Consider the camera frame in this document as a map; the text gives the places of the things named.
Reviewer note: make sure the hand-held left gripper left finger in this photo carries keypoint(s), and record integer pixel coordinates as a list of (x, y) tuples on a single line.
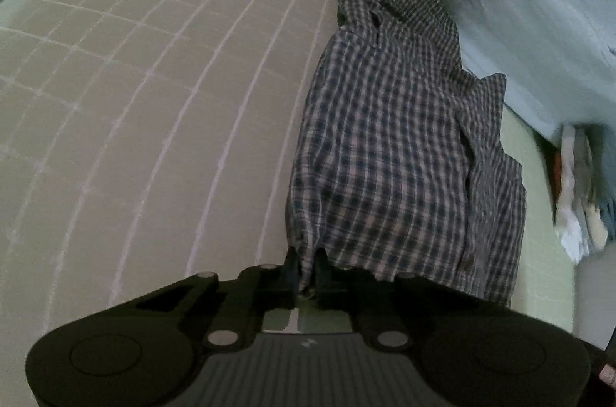
[(290, 278)]

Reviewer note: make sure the light blue carrot print blanket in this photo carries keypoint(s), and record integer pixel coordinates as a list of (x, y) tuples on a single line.
[(539, 26)]

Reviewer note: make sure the pile of folded clothes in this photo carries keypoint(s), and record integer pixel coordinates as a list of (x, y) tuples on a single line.
[(580, 195)]

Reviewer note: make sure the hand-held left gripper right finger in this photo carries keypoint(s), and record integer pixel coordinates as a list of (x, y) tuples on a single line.
[(323, 281)]

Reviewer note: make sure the green grid bed sheet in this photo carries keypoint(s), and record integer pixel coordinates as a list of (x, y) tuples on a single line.
[(144, 108)]

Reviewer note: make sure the blue plaid shirt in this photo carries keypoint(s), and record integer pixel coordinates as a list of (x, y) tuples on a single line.
[(385, 147)]

